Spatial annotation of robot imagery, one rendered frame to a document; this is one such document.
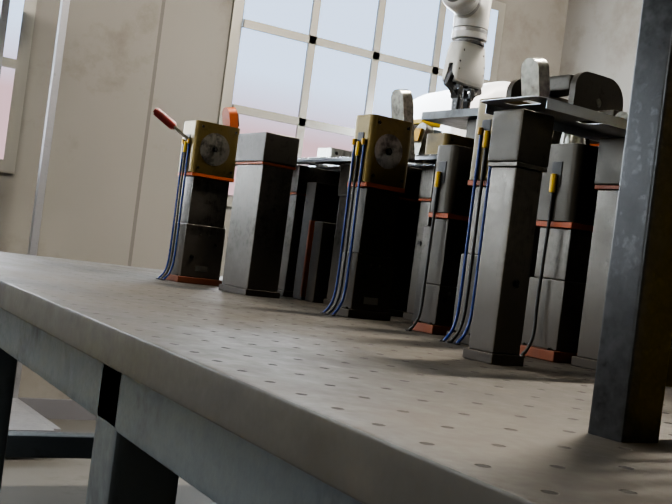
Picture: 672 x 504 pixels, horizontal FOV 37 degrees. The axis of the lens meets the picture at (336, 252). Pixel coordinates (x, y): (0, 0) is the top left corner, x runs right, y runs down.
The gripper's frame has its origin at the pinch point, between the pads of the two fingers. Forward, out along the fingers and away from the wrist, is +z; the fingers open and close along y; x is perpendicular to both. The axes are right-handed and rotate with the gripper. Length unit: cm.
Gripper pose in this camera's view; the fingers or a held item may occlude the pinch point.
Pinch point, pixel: (460, 108)
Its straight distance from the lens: 239.7
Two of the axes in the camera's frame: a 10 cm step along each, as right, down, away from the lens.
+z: -1.3, 9.9, -0.1
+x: 6.4, 0.7, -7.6
